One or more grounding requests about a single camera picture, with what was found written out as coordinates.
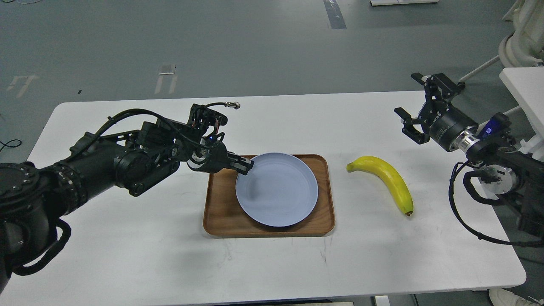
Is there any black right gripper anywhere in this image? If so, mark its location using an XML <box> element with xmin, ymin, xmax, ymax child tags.
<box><xmin>394</xmin><ymin>72</ymin><xmax>476</xmax><ymax>152</ymax></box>

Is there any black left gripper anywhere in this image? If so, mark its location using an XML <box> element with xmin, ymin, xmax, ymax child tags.
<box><xmin>187</xmin><ymin>143</ymin><xmax>255</xmax><ymax>176</ymax></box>

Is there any light blue plate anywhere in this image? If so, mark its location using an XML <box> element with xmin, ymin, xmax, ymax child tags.
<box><xmin>235</xmin><ymin>153</ymin><xmax>319</xmax><ymax>228</ymax></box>

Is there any yellow banana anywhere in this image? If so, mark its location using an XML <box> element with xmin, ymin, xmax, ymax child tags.
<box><xmin>346</xmin><ymin>156</ymin><xmax>414</xmax><ymax>217</ymax></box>

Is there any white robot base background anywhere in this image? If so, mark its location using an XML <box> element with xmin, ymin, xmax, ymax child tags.
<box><xmin>458</xmin><ymin>0</ymin><xmax>544</xmax><ymax>83</ymax></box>

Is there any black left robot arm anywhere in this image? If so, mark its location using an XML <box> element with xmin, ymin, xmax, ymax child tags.
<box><xmin>0</xmin><ymin>103</ymin><xmax>253</xmax><ymax>289</ymax></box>

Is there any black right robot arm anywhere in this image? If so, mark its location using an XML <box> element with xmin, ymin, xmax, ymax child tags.
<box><xmin>394</xmin><ymin>72</ymin><xmax>543</xmax><ymax>248</ymax></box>

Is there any brown wooden tray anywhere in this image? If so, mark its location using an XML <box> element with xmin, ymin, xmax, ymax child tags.
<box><xmin>203</xmin><ymin>154</ymin><xmax>335</xmax><ymax>238</ymax></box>

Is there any white side table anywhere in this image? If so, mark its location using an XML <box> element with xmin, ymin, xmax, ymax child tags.
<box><xmin>499</xmin><ymin>67</ymin><xmax>544</xmax><ymax>162</ymax></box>

